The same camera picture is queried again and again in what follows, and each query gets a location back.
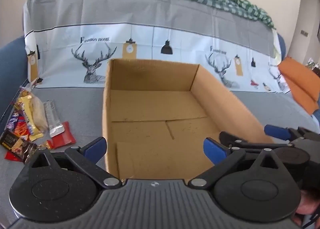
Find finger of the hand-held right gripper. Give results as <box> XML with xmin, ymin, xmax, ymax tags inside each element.
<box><xmin>219</xmin><ymin>131</ymin><xmax>294</xmax><ymax>150</ymax></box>
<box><xmin>264</xmin><ymin>124</ymin><xmax>320</xmax><ymax>142</ymax></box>

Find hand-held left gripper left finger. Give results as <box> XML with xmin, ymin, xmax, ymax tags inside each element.
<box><xmin>24</xmin><ymin>136</ymin><xmax>123</xmax><ymax>190</ymax></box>

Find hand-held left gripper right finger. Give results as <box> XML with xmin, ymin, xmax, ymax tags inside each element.
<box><xmin>187</xmin><ymin>137</ymin><xmax>280</xmax><ymax>190</ymax></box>

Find silver snack bar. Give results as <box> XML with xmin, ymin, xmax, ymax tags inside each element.
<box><xmin>43</xmin><ymin>100</ymin><xmax>64</xmax><ymax>138</ymax></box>

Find clear round pastry packet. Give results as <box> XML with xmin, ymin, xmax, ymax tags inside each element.
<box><xmin>20</xmin><ymin>86</ymin><xmax>48</xmax><ymax>133</ymax></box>

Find brown cardboard box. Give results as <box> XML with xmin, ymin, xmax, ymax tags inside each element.
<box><xmin>102</xmin><ymin>58</ymin><xmax>274</xmax><ymax>184</ymax></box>

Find orange red snack packet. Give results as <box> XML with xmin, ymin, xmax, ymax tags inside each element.
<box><xmin>12</xmin><ymin>116</ymin><xmax>32</xmax><ymax>140</ymax></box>

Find yellow candy packet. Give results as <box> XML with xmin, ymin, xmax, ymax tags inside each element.
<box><xmin>14</xmin><ymin>95</ymin><xmax>44</xmax><ymax>142</ymax></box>

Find dark chocolate packet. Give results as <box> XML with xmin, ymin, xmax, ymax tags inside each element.
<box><xmin>0</xmin><ymin>129</ymin><xmax>38</xmax><ymax>163</ymax></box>

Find red wrapper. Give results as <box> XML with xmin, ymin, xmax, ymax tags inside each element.
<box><xmin>4</xmin><ymin>151</ymin><xmax>23</xmax><ymax>162</ymax></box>

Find purple snack packet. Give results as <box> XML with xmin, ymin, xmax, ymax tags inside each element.
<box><xmin>6</xmin><ymin>111</ymin><xmax>20</xmax><ymax>130</ymax></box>

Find person's right hand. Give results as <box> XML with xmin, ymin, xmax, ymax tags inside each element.
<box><xmin>292</xmin><ymin>189</ymin><xmax>320</xmax><ymax>227</ymax></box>

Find orange cushion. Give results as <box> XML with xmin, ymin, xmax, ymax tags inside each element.
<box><xmin>277</xmin><ymin>56</ymin><xmax>320</xmax><ymax>116</ymax></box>

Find cluttered side table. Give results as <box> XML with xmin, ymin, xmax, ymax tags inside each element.
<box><xmin>305</xmin><ymin>57</ymin><xmax>320</xmax><ymax>78</ymax></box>

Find deer print cloth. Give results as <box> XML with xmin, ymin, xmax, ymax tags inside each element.
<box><xmin>0</xmin><ymin>0</ymin><xmax>320</xmax><ymax>222</ymax></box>

